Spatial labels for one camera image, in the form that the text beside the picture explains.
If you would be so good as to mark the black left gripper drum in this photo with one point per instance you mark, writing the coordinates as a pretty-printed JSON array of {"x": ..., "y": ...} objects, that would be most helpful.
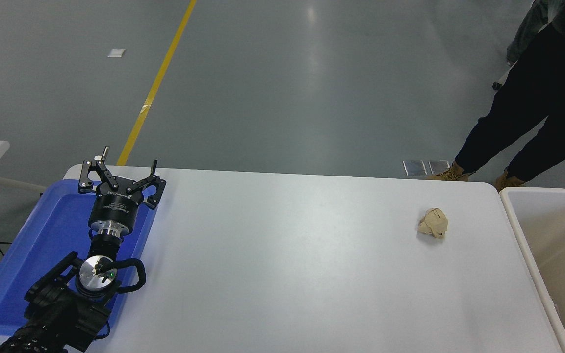
[{"x": 115, "y": 208}]

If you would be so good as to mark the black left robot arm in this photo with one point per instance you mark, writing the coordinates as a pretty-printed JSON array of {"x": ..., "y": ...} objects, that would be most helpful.
[{"x": 57, "y": 314}]

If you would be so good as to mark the grey metal floor plate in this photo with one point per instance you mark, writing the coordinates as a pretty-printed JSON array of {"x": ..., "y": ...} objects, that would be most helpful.
[
  {"x": 415, "y": 168},
  {"x": 438, "y": 166}
]

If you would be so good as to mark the large pale bin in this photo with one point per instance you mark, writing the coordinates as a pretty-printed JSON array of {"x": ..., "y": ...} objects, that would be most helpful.
[{"x": 557, "y": 304}]

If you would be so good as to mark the blue plastic tray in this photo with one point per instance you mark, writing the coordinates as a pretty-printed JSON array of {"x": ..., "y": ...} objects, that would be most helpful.
[{"x": 42, "y": 235}]

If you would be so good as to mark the crumpled tan paper ball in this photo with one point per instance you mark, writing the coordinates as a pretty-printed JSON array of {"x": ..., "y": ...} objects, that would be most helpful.
[{"x": 432, "y": 223}]

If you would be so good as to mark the person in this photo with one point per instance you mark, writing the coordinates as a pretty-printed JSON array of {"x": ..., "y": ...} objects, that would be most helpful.
[{"x": 532, "y": 98}]

